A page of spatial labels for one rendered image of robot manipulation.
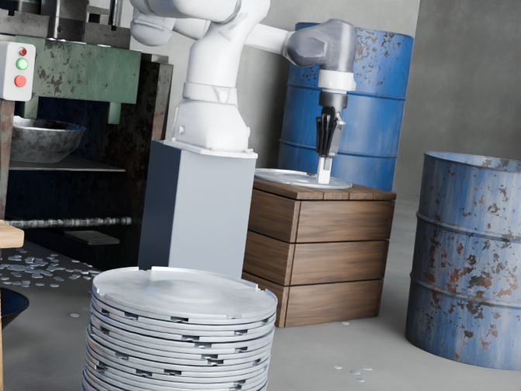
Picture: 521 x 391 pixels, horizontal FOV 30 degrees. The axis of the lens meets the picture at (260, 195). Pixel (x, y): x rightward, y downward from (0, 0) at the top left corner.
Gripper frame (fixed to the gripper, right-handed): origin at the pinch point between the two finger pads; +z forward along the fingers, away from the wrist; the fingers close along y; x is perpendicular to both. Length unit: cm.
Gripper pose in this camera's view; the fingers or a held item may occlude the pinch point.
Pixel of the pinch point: (323, 170)
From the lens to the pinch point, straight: 250.0
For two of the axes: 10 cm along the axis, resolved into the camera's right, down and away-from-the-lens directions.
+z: -1.2, 9.9, 1.2
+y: 3.8, 1.6, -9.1
